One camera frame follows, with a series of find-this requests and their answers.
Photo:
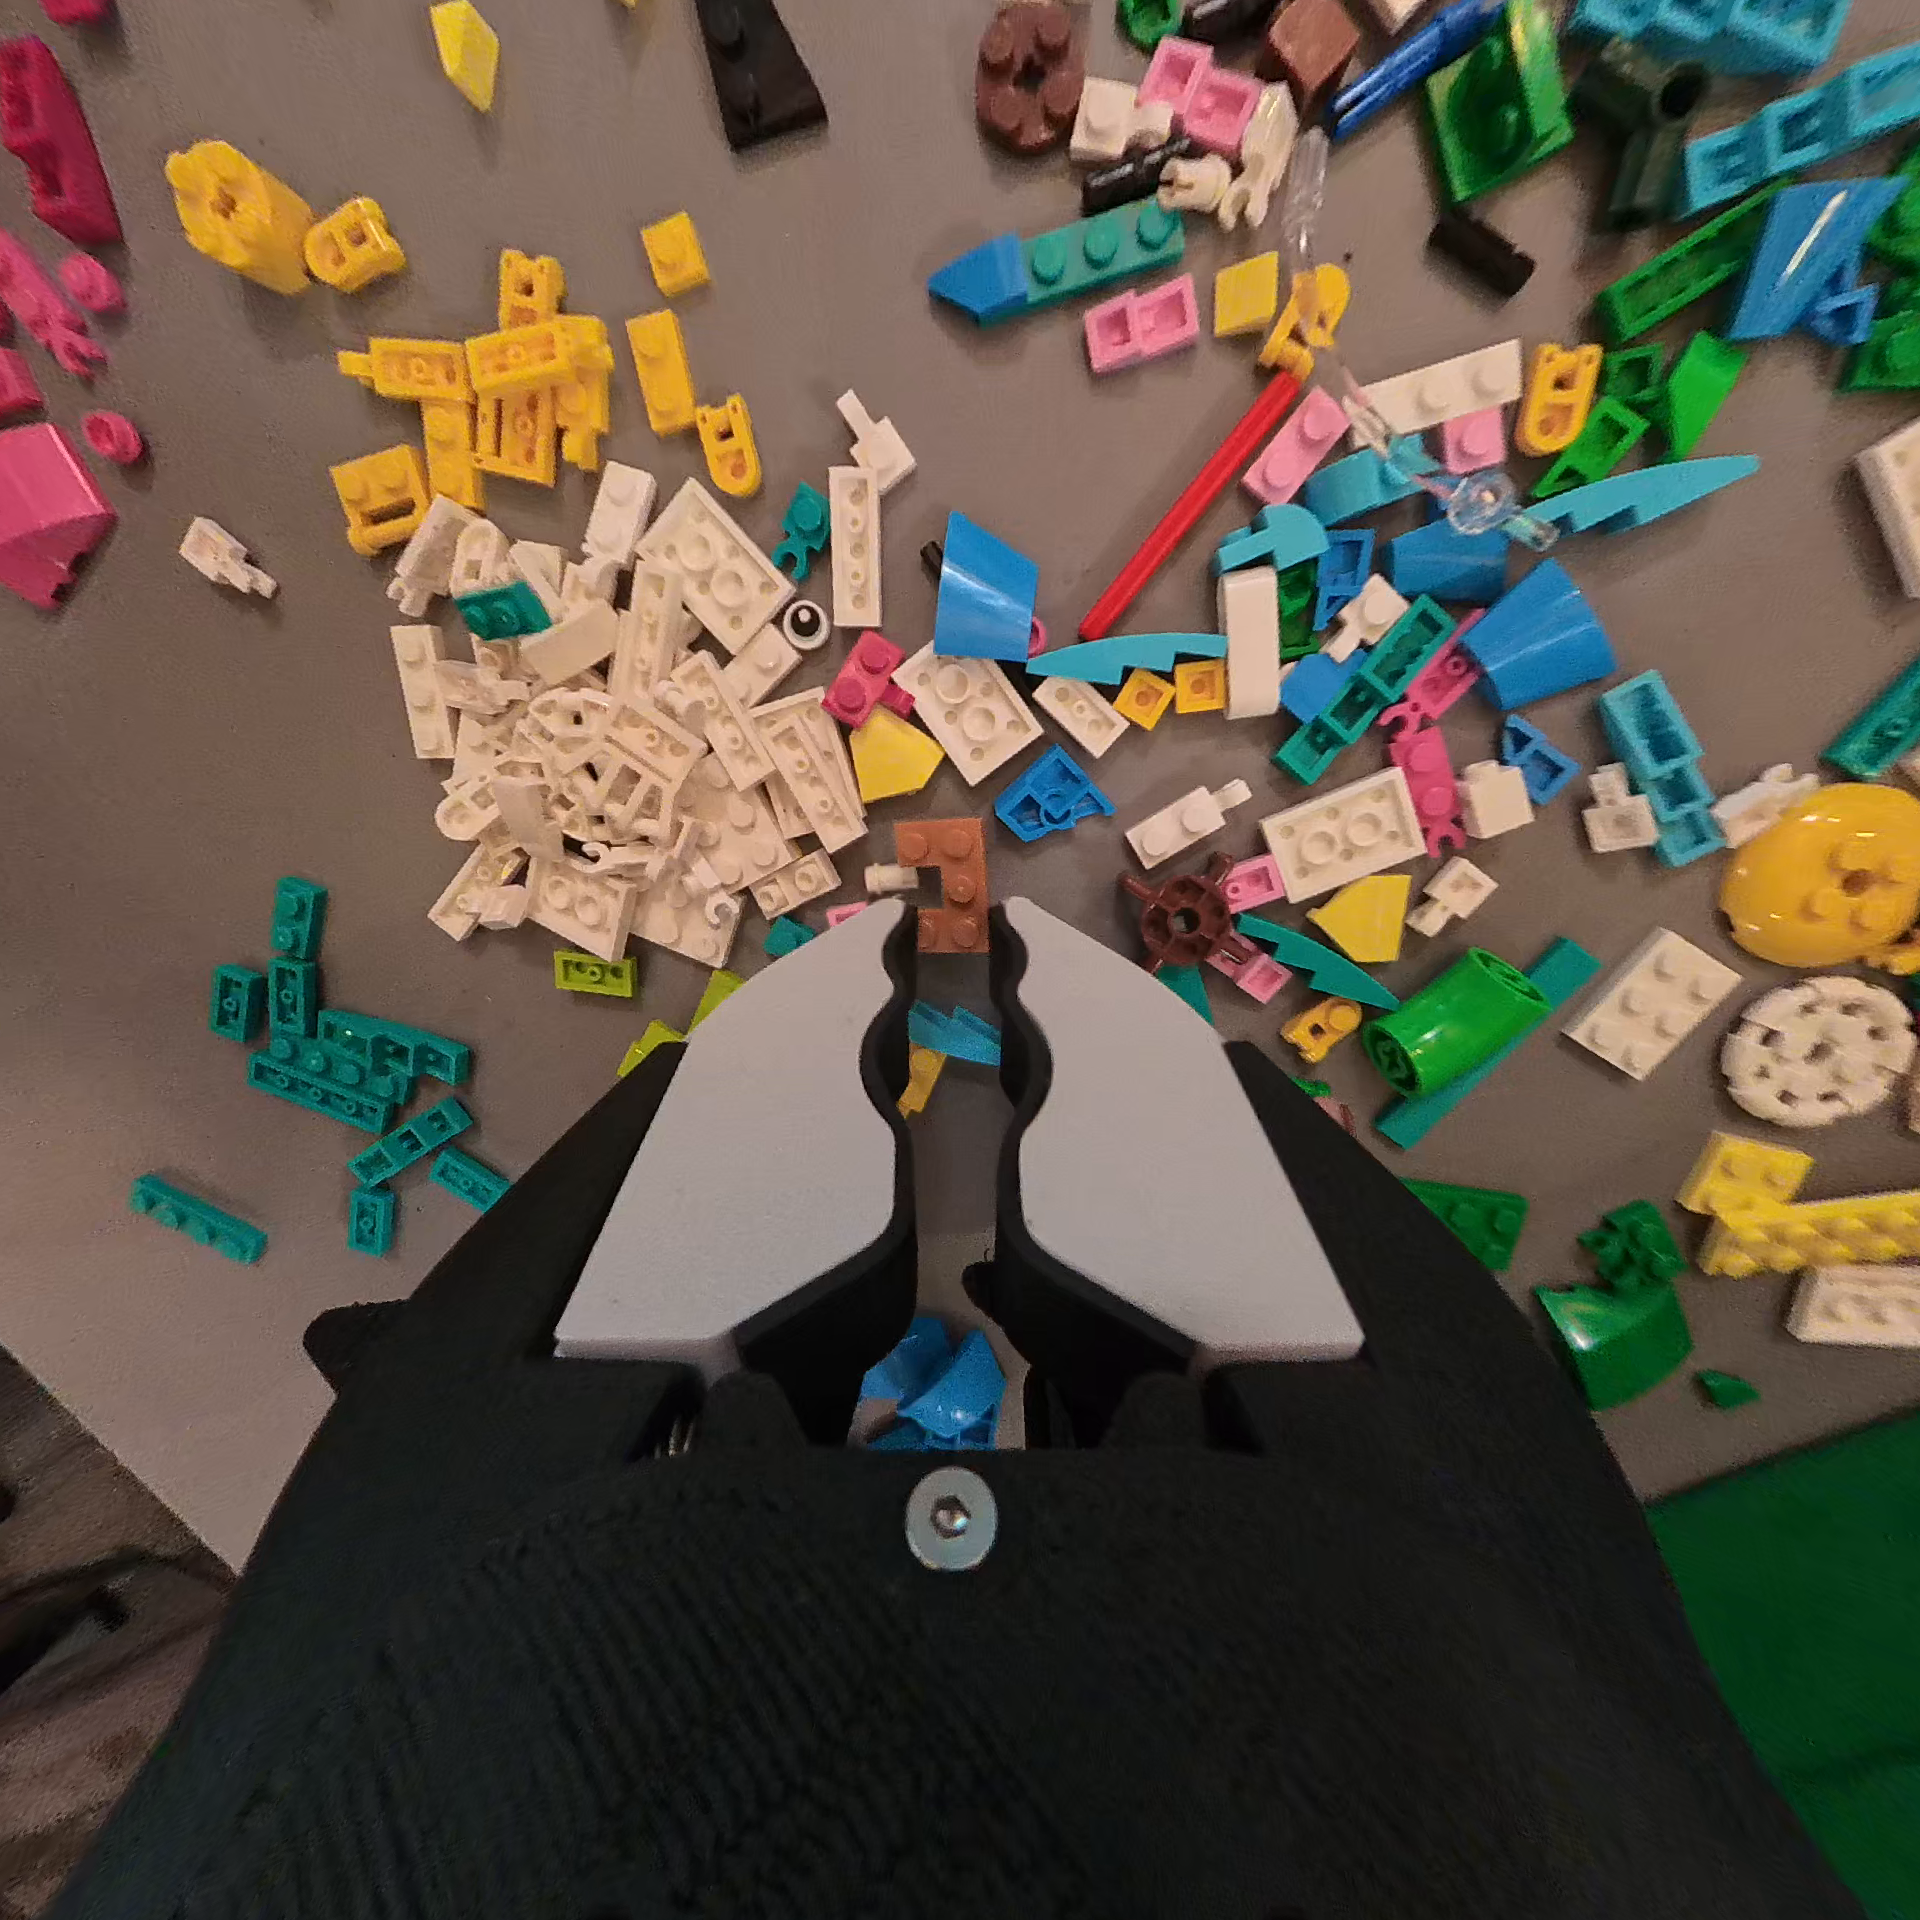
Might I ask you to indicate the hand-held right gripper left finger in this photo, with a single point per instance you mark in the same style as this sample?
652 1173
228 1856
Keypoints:
737 1185

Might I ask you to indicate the pile of magenta toy bricks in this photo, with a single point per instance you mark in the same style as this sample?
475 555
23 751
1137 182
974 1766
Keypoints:
53 167

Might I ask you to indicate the pile of yellow toy bricks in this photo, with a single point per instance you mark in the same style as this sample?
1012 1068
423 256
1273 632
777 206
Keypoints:
495 392

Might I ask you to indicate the pile of mixed toy bricks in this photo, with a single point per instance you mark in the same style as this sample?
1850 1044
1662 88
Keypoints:
1547 631

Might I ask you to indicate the white clip toy brick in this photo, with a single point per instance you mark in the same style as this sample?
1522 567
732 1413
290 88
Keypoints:
228 555

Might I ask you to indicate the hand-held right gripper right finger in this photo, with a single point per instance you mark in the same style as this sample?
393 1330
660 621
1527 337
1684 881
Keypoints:
1171 1185

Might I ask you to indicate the pile of green toy bricks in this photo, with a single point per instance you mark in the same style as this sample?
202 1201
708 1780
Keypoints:
1615 1304

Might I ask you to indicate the pile of lime toy bricks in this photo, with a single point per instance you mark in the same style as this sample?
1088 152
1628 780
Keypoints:
598 971

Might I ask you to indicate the yellow slope toy brick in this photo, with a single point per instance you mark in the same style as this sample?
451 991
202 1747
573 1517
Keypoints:
469 46

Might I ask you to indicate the blue wedge brick plate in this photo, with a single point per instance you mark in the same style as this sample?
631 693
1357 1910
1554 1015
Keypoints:
1051 789

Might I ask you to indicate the yellow round toy brick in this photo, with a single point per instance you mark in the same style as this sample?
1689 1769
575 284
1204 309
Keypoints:
232 212

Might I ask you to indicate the yellow long brick plate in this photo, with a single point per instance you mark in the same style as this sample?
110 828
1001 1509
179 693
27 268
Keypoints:
1809 1234

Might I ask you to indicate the pile of white toy bricks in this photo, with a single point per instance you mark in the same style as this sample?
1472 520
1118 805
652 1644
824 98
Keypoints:
643 718

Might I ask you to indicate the pile of blue toy bricks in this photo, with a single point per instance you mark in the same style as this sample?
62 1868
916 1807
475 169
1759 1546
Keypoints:
931 1389

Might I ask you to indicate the brown corner brick plate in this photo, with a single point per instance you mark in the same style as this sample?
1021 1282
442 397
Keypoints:
945 888

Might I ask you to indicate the large pink slope brick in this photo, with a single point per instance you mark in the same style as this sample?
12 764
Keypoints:
43 513

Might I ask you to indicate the green storage bin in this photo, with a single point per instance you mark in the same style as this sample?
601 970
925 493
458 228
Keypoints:
1799 1622

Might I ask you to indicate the pile of teal brick plates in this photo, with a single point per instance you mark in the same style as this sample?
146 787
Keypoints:
336 1066

